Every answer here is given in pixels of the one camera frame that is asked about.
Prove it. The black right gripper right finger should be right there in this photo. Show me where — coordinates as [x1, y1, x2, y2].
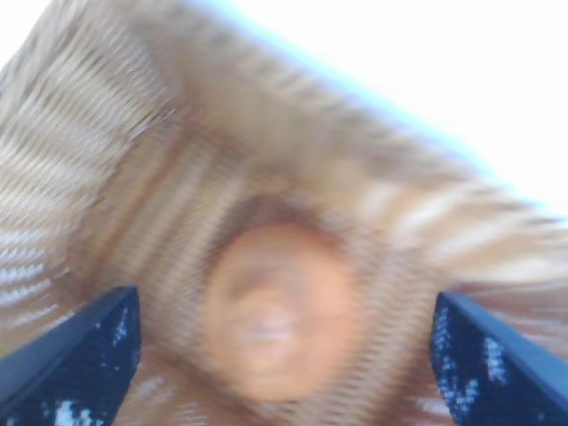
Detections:
[428, 290, 568, 426]

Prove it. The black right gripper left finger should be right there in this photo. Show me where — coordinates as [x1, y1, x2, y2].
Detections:
[0, 286, 143, 426]

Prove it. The orange fruit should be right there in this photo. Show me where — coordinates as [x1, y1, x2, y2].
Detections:
[201, 221, 363, 403]

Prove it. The brown woven wicker basket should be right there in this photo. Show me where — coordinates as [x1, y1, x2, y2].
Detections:
[0, 0, 568, 426]

